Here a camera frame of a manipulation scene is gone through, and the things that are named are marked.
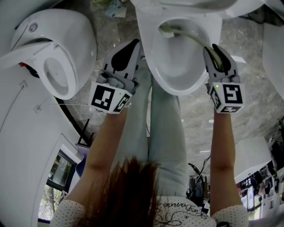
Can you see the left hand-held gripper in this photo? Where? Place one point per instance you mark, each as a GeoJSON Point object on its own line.
{"type": "Point", "coordinates": [111, 93]}

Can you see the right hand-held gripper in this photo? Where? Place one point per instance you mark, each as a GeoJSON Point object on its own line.
{"type": "Point", "coordinates": [230, 95]}

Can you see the white toilet with raised seat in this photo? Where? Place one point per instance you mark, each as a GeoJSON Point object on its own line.
{"type": "Point", "coordinates": [146, 44]}

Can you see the green toilet brush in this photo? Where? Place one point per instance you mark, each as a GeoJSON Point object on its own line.
{"type": "Point", "coordinates": [193, 37]}

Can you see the person's right forearm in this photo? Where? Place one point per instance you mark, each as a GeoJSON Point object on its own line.
{"type": "Point", "coordinates": [222, 142]}

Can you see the person's left forearm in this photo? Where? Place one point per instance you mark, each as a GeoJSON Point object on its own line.
{"type": "Point", "coordinates": [104, 142]}

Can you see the white angular toilet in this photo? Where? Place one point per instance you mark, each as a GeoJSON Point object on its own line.
{"type": "Point", "coordinates": [275, 62]}

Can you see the white egg-shaped toilet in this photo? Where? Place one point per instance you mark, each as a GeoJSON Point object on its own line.
{"type": "Point", "coordinates": [71, 28]}

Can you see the pale blue packets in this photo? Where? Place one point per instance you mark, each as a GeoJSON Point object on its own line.
{"type": "Point", "coordinates": [115, 11]}

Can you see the person's pale green trousers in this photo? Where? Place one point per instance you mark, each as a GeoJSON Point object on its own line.
{"type": "Point", "coordinates": [166, 133]}

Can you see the white cabinet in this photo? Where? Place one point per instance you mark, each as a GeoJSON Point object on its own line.
{"type": "Point", "coordinates": [250, 155]}

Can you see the blue chair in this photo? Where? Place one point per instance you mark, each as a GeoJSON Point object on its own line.
{"type": "Point", "coordinates": [80, 153]}

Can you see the red appliance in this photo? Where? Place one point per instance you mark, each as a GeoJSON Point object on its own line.
{"type": "Point", "coordinates": [22, 64]}

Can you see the dark framed window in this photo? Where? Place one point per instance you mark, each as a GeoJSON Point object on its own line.
{"type": "Point", "coordinates": [60, 170]}

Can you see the cluttered shelf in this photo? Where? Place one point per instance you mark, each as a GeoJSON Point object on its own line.
{"type": "Point", "coordinates": [261, 184]}

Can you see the person's white dotted shirt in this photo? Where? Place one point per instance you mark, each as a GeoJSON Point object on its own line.
{"type": "Point", "coordinates": [177, 212]}

